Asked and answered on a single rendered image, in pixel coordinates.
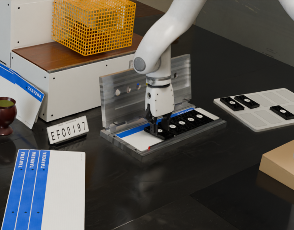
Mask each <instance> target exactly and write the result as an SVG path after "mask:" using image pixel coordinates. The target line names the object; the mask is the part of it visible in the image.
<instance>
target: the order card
mask: <svg viewBox="0 0 294 230"><path fill-rule="evenodd" d="M88 131H89V129H88V124H87V119H86V116H82V117H79V118H76V119H73V120H70V121H66V122H63V123H60V124H57V125H53V126H50V127H48V128H47V132H48V136H49V141H50V144H53V143H56V142H59V141H62V140H65V139H68V138H71V137H73V136H77V135H80V134H82V133H85V132H88Z"/></svg>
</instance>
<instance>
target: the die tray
mask: <svg viewBox="0 0 294 230"><path fill-rule="evenodd" d="M244 95H245V96H247V97H248V98H250V99H252V100H253V101H255V102H257V103H258V104H260V106H259V107H257V108H254V109H250V108H248V107H246V106H245V105H243V104H241V103H240V102H238V101H237V102H238V103H239V104H241V105H242V106H244V107H245V108H244V110H240V111H233V110H232V109H230V108H229V107H227V106H226V105H225V104H223V103H222V102H221V101H220V98H219V99H214V101H213V103H215V104H216V105H218V106H219V107H221V108H222V109H223V110H225V111H226V112H227V113H229V114H230V115H232V116H233V117H235V118H236V119H237V120H239V121H240V122H242V123H243V124H244V125H246V126H247V127H249V128H250V129H251V130H253V131H254V132H260V131H266V130H270V129H275V128H280V127H284V126H289V125H294V119H290V120H285V119H284V118H282V117H281V116H279V115H277V114H276V113H274V112H273V111H271V110H270V107H271V106H277V105H280V106H281V107H283V108H284V109H286V110H287V111H289V112H291V113H292V114H294V93H293V92H291V91H289V90H287V89H285V88H281V89H274V90H268V91H262V92H256V93H250V94H244ZM234 97H235V96H231V98H232V99H234ZM234 100H235V99H234ZM235 101H236V100H235Z"/></svg>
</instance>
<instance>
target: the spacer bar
mask: <svg viewBox="0 0 294 230"><path fill-rule="evenodd" d="M195 110H196V111H198V112H200V113H202V114H204V115H206V116H208V117H209V118H211V119H213V120H217V119H219V118H218V117H216V116H215V115H213V114H211V113H209V112H207V111H205V110H203V109H201V108H197V109H195Z"/></svg>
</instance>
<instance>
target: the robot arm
mask: <svg viewBox="0 0 294 230"><path fill-rule="evenodd" d="M206 1H207V0H173V2H172V4H171V6H170V8H169V10H168V11H167V12H166V13H165V14H164V15H163V16H162V17H161V18H160V19H159V20H158V21H157V22H156V23H155V24H154V25H153V26H152V27H151V28H150V29H149V30H148V31H147V33H146V34H145V36H144V37H143V39H142V41H141V42H140V44H139V46H138V48H137V50H136V52H135V54H134V58H133V67H134V70H135V71H136V72H137V73H139V74H146V83H147V85H148V86H147V88H146V95H145V113H144V115H143V118H144V119H146V120H147V121H148V123H149V124H150V134H152V135H155V136H157V135H158V125H157V124H156V122H157V117H159V116H163V118H162V119H161V124H162V128H163V129H166V130H168V131H169V130H170V124H169V120H170V116H171V114H172V112H173V110H174V109H175V106H174V94H173V88H172V85H171V48H170V45H171V43H172V42H173V41H174V40H175V39H177V38H178V37H179V36H180V35H182V34H183V33H184V32H186V31H187V30H188V29H189V28H190V27H191V26H192V24H193V23H194V21H195V19H196V18H197V16H198V14H199V13H200V11H201V9H202V8H203V6H204V4H205V2H206ZM278 1H279V2H280V4H281V5H282V7H283V8H284V10H285V11H286V13H287V14H288V15H289V16H290V18H291V19H292V20H293V21H294V0H278ZM152 117H154V120H153V119H152ZM293 157H294V154H293Z"/></svg>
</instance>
